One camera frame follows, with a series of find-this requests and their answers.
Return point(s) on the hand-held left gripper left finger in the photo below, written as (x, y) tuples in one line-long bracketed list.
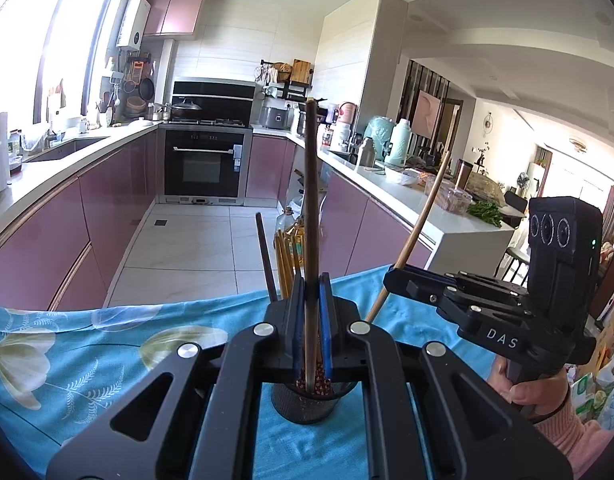
[(301, 320)]

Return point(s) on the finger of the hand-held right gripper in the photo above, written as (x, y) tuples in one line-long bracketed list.
[(432, 275), (412, 287)]

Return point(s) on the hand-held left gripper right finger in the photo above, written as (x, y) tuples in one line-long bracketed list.
[(326, 320)]

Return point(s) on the thin pale bamboo chopstick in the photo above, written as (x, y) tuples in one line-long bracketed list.
[(376, 306)]

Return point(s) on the black mesh utensil holder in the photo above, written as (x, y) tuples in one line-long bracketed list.
[(307, 410)]

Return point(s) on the dark brown wooden chopstick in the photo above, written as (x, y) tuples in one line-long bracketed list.
[(312, 185)]

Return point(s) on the person's right hand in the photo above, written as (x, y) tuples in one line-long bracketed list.
[(537, 400)]

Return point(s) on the black chopstick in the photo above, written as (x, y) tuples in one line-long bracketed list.
[(267, 260)]

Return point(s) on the pink island base cabinets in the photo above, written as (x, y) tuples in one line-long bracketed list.
[(367, 230)]

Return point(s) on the clear plastic food container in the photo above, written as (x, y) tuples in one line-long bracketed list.
[(452, 199)]

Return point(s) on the dark dining chair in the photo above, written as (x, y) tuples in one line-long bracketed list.
[(516, 204)]

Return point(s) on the green leafy vegetables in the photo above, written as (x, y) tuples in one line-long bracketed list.
[(484, 214)]

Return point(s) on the yellow cooking oil bottle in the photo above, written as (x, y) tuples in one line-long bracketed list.
[(299, 235)]

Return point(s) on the standing fan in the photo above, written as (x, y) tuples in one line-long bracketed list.
[(523, 182)]

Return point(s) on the dark liquid plastic bottle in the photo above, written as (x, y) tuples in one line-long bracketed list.
[(284, 220)]

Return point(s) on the clear plastic bag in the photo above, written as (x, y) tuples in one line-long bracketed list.
[(402, 177)]

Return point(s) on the brown tumbler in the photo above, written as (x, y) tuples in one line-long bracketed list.
[(463, 174)]

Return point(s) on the ceiling lamp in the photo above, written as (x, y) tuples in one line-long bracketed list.
[(577, 145)]

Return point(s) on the green printed packet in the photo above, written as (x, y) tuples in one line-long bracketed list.
[(585, 396)]

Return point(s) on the green thermos flask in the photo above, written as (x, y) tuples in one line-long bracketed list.
[(399, 145)]

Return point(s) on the stainless steel vacuum bottle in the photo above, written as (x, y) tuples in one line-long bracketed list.
[(367, 154)]

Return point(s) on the mint green appliance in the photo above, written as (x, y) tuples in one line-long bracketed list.
[(377, 135)]

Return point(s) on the white canister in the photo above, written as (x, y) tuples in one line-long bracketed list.
[(342, 136)]

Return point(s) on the pink electric kettle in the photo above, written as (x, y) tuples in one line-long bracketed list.
[(347, 114)]

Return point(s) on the black built-in oven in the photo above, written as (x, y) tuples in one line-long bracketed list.
[(204, 165)]

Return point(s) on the steel stockpot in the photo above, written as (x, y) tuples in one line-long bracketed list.
[(302, 124)]

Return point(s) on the dark slatted room partition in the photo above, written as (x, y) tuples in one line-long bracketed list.
[(427, 76)]

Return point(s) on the silver rice cooker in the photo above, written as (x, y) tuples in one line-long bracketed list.
[(276, 119)]

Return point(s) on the gas hob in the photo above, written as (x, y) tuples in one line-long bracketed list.
[(222, 122)]

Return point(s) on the blue floral tablecloth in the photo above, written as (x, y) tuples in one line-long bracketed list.
[(87, 360)]

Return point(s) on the black range hood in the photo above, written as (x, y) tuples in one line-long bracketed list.
[(212, 99)]

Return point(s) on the dark wok with lid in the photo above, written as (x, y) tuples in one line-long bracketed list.
[(186, 109)]

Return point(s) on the wooden cutting board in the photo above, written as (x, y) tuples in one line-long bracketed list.
[(301, 71)]

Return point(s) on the long pink base cabinets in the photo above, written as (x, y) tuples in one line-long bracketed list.
[(72, 225)]

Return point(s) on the small steel pot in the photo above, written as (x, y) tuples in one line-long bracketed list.
[(160, 111)]

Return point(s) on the wooden steamer basket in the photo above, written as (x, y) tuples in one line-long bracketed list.
[(136, 106)]

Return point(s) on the hanging black frying pan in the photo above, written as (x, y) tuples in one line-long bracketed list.
[(146, 89)]

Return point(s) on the steel kitchen sink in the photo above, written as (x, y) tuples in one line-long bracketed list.
[(67, 149)]

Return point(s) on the white mug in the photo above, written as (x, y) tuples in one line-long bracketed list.
[(84, 125)]

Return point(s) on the orange grater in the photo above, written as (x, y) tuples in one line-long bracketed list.
[(137, 72)]

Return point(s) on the white water heater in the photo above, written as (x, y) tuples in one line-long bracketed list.
[(134, 22)]

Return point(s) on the kitchen window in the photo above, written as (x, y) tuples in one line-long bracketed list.
[(52, 35)]

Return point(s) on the pink wall picture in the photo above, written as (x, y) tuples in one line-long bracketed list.
[(429, 114)]

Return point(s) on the wall clock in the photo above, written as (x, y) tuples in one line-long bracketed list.
[(489, 123)]

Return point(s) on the black wall rack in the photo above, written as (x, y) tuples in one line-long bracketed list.
[(294, 91)]

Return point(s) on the pink wall cabinet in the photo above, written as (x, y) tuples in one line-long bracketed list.
[(174, 12)]

